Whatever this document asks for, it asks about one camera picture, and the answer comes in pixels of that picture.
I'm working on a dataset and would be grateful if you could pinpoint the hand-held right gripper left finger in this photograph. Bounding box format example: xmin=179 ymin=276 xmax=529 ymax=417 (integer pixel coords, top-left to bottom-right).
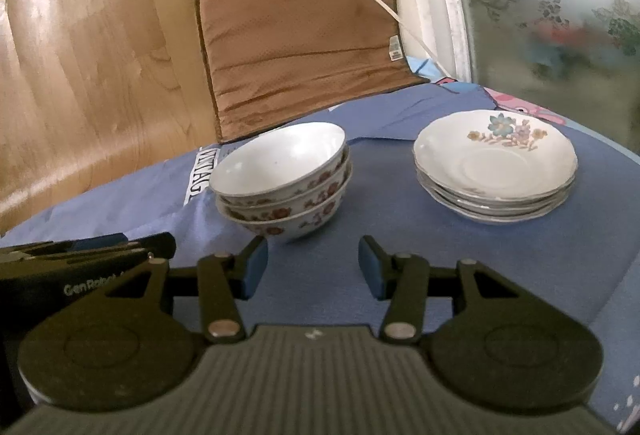
xmin=100 ymin=236 xmax=269 ymax=345

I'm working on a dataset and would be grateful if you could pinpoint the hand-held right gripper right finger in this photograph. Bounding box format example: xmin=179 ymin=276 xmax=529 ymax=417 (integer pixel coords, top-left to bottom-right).
xmin=358 ymin=235 xmax=531 ymax=345

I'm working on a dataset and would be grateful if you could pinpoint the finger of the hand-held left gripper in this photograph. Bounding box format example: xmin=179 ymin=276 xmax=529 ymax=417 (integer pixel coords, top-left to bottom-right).
xmin=45 ymin=232 xmax=177 ymax=266
xmin=0 ymin=233 xmax=132 ymax=261

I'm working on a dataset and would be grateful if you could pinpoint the white floral bowl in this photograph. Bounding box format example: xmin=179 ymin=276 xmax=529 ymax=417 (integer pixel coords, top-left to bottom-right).
xmin=215 ymin=154 xmax=352 ymax=222
xmin=208 ymin=122 xmax=347 ymax=207
xmin=224 ymin=165 xmax=354 ymax=244

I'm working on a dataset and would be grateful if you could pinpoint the white floral plate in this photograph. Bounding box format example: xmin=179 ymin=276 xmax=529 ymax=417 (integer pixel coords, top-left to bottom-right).
xmin=425 ymin=189 xmax=570 ymax=226
xmin=416 ymin=168 xmax=575 ymax=214
xmin=412 ymin=110 xmax=579 ymax=202

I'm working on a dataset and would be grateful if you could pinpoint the blue blanket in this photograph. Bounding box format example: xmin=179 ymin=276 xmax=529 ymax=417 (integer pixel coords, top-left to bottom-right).
xmin=0 ymin=82 xmax=640 ymax=433

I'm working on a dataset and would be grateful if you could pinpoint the wooden board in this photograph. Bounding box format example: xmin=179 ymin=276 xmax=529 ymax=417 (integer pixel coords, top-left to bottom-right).
xmin=0 ymin=0 xmax=217 ymax=236

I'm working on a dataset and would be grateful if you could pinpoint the pink printed bed sheet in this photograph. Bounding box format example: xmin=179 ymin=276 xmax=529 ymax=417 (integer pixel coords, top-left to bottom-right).
xmin=405 ymin=56 xmax=571 ymax=126

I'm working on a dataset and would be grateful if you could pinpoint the brown cushion mat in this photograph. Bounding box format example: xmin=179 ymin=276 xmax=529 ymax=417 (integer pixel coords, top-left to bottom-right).
xmin=195 ymin=0 xmax=431 ymax=145

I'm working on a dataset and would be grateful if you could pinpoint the white framed floral glass window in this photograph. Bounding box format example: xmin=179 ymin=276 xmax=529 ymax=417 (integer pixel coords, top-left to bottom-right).
xmin=395 ymin=0 xmax=640 ymax=151

